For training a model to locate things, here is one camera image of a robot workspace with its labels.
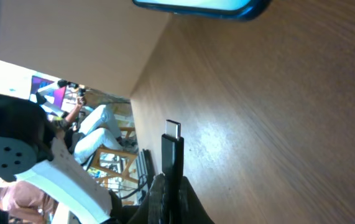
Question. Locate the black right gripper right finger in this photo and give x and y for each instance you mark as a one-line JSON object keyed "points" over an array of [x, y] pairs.
{"points": [[191, 210]]}

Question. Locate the person in background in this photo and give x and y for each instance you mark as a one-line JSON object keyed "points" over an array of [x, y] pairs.
{"points": [[99, 128]]}

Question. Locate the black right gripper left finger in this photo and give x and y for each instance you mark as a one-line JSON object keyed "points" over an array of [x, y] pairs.
{"points": [[154, 208]]}

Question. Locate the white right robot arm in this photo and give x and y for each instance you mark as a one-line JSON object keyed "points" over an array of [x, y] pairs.
{"points": [[30, 151]]}

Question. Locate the blue Galaxy smartphone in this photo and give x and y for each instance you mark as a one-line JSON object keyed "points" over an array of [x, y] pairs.
{"points": [[238, 10]]}

